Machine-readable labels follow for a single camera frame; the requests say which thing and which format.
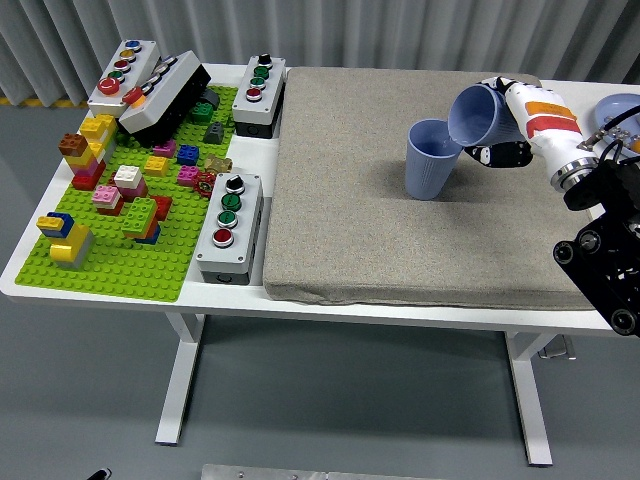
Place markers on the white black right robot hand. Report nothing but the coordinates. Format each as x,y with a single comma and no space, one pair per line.
545,125

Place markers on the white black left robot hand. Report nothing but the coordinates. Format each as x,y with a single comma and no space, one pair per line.
100,474

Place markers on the blue ribbed plastic cup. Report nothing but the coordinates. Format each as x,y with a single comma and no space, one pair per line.
427,175
475,117

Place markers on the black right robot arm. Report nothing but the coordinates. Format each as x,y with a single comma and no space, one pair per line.
610,250

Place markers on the blue plastic plate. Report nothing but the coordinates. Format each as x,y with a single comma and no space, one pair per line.
612,105

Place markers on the white table leg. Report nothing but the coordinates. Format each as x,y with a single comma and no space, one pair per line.
177,385
530,400

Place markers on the grey-brown fabric mat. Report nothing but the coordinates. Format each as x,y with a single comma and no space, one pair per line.
360,200

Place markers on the green studded baseplate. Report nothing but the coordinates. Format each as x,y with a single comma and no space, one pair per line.
110,270

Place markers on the grey pleated curtain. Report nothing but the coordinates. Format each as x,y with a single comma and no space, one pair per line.
350,30

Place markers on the yellow blue grey brick duck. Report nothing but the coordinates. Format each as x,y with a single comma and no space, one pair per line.
70,245

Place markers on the green orange red brick stack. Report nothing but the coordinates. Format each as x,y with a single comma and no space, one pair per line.
140,217

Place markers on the pink red brick stack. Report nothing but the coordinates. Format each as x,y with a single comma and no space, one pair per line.
106,199

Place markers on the grey three-button knob box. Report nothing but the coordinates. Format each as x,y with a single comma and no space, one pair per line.
272,85

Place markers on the white pink brick stack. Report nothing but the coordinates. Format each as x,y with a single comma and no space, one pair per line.
129,180

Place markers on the grey four-button control box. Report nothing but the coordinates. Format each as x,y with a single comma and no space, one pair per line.
247,210

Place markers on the magenta brick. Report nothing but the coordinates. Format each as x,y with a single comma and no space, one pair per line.
188,176
164,148

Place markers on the brown yellow red brick tower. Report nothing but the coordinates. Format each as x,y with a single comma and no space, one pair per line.
82,162

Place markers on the brass valve red handwheel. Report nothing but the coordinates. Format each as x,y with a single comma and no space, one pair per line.
212,170

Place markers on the blue brick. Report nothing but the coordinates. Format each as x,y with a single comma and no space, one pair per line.
188,155

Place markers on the grey sloped brick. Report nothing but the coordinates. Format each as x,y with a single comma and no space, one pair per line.
214,134

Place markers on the dark grey arch brick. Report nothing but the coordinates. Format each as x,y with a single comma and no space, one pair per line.
212,98

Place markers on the dark green brick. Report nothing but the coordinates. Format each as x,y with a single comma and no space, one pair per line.
201,112

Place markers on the yellow white brick stack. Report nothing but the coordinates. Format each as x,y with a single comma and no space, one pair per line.
99,127

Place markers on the yellow black floor tape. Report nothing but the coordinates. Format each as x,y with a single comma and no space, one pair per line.
45,102

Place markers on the tilted white black-base button box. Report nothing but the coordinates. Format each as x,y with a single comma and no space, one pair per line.
165,95

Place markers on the white five-button control box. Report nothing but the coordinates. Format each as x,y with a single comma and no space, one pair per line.
142,57

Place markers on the grey metal floor bracket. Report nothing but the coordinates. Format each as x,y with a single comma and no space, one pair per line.
560,348

